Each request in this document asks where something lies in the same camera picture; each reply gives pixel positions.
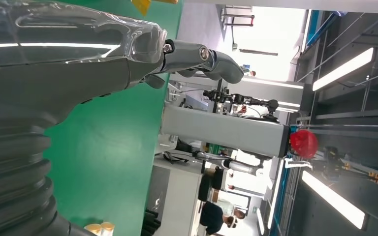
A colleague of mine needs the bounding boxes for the yellow taped cardboard box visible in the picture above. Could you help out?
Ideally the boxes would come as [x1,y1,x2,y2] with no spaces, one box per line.
[130,0,179,16]

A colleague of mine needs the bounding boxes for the white cabinet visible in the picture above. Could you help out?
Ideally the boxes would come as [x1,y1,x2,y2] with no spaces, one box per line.
[153,163,206,236]

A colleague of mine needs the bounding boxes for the ceiling light panel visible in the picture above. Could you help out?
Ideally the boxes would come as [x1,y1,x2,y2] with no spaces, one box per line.
[313,47,375,92]

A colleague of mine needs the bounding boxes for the metal rack frame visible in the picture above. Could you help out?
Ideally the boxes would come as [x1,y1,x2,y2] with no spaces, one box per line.
[220,4,255,28]

